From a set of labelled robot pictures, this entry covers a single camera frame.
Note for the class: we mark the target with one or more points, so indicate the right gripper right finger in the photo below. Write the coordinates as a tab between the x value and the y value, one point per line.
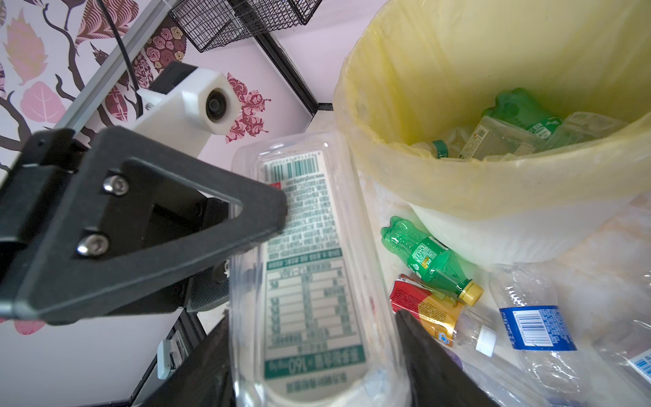
435	379

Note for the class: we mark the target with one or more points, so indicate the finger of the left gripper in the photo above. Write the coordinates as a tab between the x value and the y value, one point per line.
120	228

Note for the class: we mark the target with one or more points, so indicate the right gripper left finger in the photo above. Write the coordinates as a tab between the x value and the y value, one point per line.
204	379

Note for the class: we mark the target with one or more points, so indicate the clear bottle green cap front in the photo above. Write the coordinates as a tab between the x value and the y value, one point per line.
310	321

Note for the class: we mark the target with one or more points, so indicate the green bottle yellow cap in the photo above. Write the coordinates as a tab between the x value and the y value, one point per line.
519	108

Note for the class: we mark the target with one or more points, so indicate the blue label bottle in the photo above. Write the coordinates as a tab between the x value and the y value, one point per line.
528	305
624	345

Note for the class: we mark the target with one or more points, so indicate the clear square bottle green cap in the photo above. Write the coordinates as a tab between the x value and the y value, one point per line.
497	138

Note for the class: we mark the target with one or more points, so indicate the blue label bottle gripper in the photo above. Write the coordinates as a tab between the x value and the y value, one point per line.
582	127

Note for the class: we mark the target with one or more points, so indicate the green bottle near bin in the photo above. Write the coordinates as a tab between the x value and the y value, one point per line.
434	263

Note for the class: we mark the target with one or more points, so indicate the white plastic waste bin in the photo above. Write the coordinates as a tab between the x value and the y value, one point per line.
529	237

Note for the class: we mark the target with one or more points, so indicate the yellow plastic bin liner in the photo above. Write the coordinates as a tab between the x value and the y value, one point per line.
424	67

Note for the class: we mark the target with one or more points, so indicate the red yellow label bottle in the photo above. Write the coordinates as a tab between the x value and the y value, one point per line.
449	321

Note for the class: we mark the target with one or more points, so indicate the clear bottle purple cap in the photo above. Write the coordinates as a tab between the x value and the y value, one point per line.
498	379

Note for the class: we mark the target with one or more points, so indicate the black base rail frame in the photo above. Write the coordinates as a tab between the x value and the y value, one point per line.
183	338

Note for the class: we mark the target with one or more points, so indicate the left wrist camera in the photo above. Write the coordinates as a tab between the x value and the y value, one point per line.
185	106

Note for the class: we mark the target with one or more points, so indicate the aluminium rail left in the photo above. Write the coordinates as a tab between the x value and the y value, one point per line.
99	86

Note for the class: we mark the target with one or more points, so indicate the black wire mesh basket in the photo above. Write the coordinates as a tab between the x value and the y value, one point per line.
209	24

